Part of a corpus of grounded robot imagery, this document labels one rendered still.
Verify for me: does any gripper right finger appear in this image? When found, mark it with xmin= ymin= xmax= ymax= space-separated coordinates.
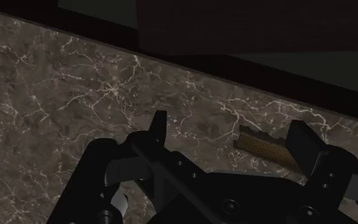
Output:
xmin=285 ymin=119 xmax=358 ymax=218

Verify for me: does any yellow corn cob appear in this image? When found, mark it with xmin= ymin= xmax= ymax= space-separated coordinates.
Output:
xmin=233 ymin=124 xmax=301 ymax=173

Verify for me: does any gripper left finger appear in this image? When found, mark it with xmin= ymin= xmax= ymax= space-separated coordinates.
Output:
xmin=46 ymin=109 xmax=205 ymax=224

